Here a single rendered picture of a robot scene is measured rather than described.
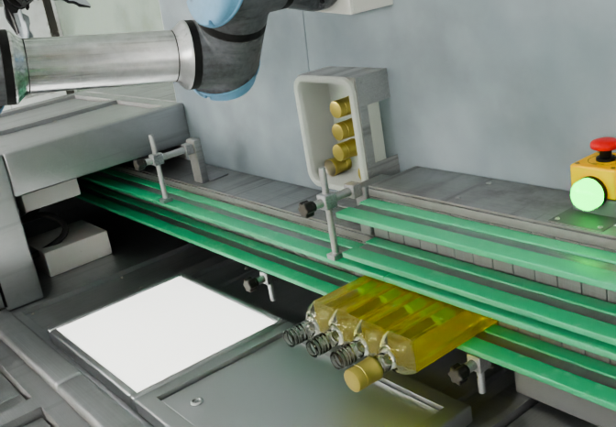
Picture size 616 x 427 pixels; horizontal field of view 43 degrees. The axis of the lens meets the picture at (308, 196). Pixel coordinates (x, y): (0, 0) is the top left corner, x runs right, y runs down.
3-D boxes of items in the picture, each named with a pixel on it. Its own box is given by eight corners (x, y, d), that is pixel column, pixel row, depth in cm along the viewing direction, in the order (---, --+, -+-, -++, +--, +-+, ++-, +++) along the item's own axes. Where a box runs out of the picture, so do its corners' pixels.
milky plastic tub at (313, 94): (341, 171, 162) (309, 184, 157) (324, 65, 155) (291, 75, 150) (400, 183, 148) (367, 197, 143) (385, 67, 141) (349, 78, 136)
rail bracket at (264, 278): (297, 283, 166) (246, 308, 159) (291, 254, 164) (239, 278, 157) (308, 288, 163) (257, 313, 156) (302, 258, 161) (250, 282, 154)
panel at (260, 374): (184, 282, 187) (49, 341, 169) (181, 270, 186) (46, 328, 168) (474, 421, 117) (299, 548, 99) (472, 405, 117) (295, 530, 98)
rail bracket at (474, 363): (504, 365, 123) (447, 404, 116) (500, 327, 121) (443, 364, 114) (525, 373, 120) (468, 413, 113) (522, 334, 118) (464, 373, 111)
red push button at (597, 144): (585, 165, 108) (583, 141, 107) (600, 157, 110) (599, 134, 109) (610, 169, 105) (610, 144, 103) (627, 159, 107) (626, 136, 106)
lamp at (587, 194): (578, 203, 109) (566, 211, 107) (577, 173, 107) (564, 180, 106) (608, 209, 105) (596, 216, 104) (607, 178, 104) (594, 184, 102)
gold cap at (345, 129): (346, 116, 152) (329, 123, 149) (358, 117, 149) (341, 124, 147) (349, 134, 153) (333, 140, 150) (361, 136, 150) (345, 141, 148)
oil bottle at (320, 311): (397, 288, 138) (303, 337, 127) (392, 258, 137) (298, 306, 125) (420, 295, 134) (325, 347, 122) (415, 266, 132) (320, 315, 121)
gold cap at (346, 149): (346, 137, 154) (330, 143, 151) (358, 138, 151) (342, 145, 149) (349, 154, 155) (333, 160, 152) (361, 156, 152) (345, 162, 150)
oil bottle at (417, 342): (472, 312, 125) (376, 370, 113) (469, 280, 123) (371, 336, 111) (500, 322, 120) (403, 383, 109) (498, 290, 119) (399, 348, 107)
